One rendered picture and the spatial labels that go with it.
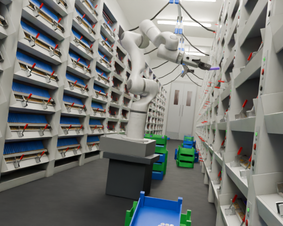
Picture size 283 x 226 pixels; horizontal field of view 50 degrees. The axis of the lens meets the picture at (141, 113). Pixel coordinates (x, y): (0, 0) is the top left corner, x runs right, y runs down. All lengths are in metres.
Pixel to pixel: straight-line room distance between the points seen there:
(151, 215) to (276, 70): 0.92
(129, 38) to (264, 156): 1.57
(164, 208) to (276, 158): 0.82
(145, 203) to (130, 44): 1.14
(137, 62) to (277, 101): 1.44
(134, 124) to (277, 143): 1.34
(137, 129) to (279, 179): 1.34
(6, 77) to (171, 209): 1.13
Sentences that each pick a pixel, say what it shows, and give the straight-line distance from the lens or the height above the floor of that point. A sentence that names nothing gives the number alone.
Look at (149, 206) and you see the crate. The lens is 1.55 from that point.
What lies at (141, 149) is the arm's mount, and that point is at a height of 0.32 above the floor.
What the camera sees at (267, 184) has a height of 0.38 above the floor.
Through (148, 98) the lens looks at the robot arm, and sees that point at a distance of 2.08.
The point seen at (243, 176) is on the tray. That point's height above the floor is 0.36.
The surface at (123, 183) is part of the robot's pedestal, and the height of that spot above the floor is 0.09.
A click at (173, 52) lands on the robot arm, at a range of 1.88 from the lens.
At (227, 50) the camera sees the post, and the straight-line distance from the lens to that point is 2.28.
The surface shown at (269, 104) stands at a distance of 0.82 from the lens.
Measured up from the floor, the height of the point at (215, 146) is 0.39.
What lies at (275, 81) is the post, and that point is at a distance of 0.84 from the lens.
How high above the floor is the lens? 0.50
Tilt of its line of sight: 2 degrees up
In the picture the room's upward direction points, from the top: 7 degrees clockwise
